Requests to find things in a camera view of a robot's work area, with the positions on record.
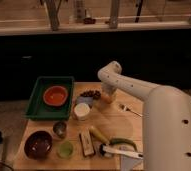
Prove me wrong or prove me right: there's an orange apple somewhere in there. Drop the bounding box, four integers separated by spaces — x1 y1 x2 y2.
101 95 113 104

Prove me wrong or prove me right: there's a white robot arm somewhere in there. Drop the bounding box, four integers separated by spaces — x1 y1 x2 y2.
97 61 191 171

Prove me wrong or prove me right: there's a white paper cup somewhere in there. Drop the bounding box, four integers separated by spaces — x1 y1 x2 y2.
74 103 90 120

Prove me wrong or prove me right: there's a small metal cup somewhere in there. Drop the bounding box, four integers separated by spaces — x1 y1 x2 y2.
53 121 67 138

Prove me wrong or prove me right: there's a dark grapes bunch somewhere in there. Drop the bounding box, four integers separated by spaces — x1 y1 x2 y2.
81 90 101 100

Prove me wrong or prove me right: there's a silver fork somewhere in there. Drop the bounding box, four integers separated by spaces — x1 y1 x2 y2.
119 104 142 117

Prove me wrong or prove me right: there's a blue grey sponge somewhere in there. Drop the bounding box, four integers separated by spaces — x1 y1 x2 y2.
76 96 93 107

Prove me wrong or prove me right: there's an orange bowl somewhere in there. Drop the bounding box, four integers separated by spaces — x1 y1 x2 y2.
43 85 68 107

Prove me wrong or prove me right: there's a wooden block brush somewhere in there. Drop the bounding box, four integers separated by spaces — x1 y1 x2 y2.
79 131 95 157

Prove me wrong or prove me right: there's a green chili pepper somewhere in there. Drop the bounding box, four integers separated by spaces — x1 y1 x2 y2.
109 138 138 151

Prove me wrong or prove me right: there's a dark red object on shelf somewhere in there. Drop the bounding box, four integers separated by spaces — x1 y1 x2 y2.
83 17 96 24

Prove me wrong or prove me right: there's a green plastic tray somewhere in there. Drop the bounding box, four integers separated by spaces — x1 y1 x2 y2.
26 76 74 121

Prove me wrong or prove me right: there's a green small lid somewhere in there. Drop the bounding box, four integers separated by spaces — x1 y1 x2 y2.
57 141 73 158

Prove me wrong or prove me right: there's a grey cloth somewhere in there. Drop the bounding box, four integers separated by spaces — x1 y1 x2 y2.
120 155 142 171

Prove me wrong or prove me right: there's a dark maroon bowl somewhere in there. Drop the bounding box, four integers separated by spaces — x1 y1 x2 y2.
24 131 53 160

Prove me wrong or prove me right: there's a white handled knife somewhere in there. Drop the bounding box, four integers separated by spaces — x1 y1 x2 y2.
99 144 143 159

